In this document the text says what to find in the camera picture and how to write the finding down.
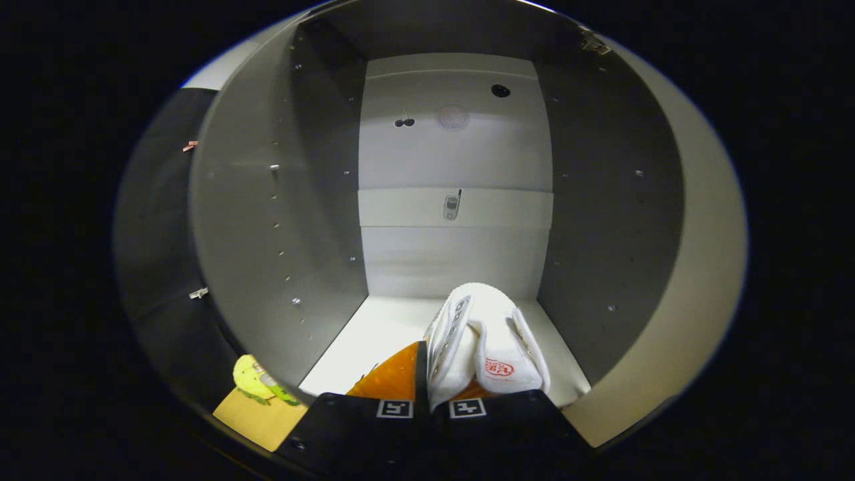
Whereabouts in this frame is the grey shoe cabinet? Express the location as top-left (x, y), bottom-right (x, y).
top-left (189, 0), bottom-right (685, 408)

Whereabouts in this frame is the black backdrop cloth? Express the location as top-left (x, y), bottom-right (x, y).
top-left (112, 87), bottom-right (238, 428)

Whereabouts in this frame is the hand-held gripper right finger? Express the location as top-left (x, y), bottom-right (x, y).
top-left (431, 377), bottom-right (595, 481)

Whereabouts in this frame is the yellow plush toy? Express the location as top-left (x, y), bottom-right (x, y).
top-left (232, 354), bottom-right (301, 407)

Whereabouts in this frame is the white shoe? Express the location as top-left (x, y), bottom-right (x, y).
top-left (425, 283), bottom-right (552, 412)

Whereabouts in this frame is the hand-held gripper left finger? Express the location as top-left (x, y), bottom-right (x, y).
top-left (277, 341), bottom-right (430, 481)

